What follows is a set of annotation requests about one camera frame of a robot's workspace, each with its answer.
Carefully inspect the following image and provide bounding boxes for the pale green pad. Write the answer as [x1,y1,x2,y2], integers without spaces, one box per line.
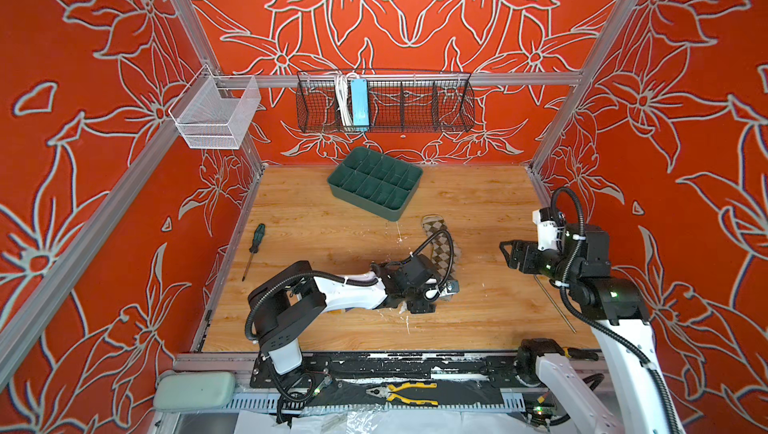
[153,371,236,412]

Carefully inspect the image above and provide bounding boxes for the green divided organizer tray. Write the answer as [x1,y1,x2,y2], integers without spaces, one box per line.
[327,146,423,222]

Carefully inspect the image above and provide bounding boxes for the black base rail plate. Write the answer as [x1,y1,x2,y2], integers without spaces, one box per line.
[250,350,541,388]

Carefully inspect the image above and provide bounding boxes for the beige brown argyle sock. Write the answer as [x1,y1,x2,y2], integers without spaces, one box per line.
[421,214,461,301]

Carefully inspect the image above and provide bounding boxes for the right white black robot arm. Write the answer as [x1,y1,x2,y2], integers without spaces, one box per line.
[499,187,684,433]

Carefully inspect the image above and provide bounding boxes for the white coiled cable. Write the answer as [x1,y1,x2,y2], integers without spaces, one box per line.
[334,72,353,128]

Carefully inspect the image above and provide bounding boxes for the green handled screwdriver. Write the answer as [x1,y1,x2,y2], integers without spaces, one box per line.
[241,223,266,282]

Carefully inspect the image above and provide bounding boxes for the light blue box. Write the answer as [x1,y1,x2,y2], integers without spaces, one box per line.
[350,78,370,131]

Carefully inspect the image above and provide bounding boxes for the black wire wall basket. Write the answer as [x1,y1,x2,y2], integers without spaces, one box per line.
[296,70,476,133]

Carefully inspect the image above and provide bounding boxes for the white mesh wall basket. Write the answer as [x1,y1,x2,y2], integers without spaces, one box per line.
[169,64,262,150]

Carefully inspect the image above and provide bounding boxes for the yellow handled pliers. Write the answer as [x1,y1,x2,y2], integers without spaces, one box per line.
[366,382,439,407]

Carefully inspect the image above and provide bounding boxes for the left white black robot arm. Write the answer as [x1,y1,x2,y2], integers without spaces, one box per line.
[244,227,455,375]

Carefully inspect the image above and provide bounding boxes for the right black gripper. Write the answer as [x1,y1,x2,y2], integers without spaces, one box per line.
[499,236,585,289]

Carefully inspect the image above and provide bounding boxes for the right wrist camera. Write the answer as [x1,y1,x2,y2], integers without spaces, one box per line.
[532,207,562,251]

